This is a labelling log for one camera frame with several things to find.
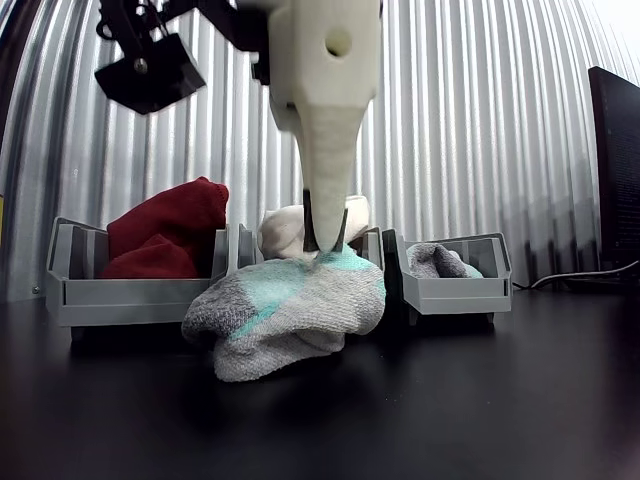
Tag teal and grey sock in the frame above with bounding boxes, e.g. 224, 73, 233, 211
181, 248, 387, 384
407, 243, 484, 280

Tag white sock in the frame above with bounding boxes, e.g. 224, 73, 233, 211
257, 194, 369, 262

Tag large red sock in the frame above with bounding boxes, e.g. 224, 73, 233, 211
106, 176, 230, 254

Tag small red sock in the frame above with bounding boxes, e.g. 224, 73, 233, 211
98, 234, 202, 280

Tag grey plastic bin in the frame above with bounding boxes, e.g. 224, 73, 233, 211
237, 223, 387, 284
382, 229, 514, 329
45, 216, 236, 344

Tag black monitor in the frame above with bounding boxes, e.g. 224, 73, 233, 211
588, 65, 640, 271

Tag black camera box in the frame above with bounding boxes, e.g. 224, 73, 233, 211
93, 0, 209, 116

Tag white cable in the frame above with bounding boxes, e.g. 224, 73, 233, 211
512, 259, 640, 291

